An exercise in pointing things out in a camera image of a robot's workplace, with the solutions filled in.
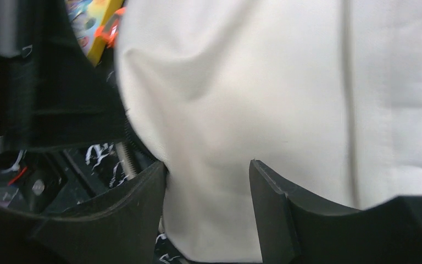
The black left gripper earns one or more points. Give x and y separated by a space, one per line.
51 96

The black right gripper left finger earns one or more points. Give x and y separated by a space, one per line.
119 226

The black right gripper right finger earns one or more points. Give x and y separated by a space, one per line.
298 226

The beige student backpack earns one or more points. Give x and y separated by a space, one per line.
326 93

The yellow crayon box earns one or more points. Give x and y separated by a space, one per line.
85 17

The small orange toy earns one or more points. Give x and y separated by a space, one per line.
109 31

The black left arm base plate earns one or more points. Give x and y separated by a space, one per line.
52 182

